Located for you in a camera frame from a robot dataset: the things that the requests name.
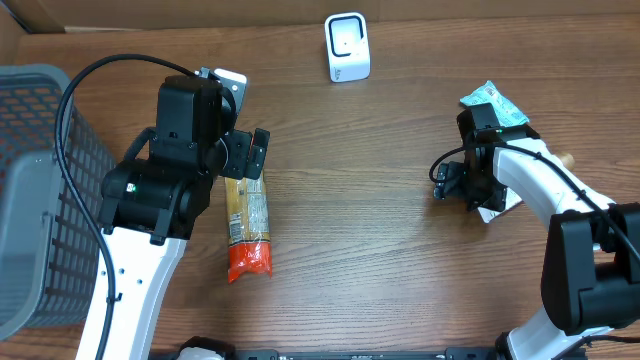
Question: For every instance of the orange noodle packet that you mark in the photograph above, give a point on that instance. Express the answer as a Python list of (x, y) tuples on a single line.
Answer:
[(249, 245)]

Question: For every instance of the teal snack packet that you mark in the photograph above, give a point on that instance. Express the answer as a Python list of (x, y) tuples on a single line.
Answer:
[(508, 114)]

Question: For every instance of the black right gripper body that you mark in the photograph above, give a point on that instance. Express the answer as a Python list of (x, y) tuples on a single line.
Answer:
[(475, 184)]

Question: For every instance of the grey plastic basket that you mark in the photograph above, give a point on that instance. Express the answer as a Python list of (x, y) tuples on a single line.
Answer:
[(49, 257)]

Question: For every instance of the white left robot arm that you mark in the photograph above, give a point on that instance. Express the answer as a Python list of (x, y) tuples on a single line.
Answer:
[(150, 205)]

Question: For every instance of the white barcode scanner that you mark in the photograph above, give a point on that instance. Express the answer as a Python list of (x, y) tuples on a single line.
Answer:
[(348, 50)]

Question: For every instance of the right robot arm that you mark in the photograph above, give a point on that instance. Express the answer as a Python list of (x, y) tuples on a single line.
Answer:
[(590, 276)]

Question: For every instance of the white conditioner tube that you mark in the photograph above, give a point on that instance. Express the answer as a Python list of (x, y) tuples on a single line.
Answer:
[(512, 199)]

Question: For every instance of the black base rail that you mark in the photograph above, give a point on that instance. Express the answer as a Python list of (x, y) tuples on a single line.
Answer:
[(206, 348)]

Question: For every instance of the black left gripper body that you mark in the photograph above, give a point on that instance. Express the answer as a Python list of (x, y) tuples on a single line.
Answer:
[(238, 149)]

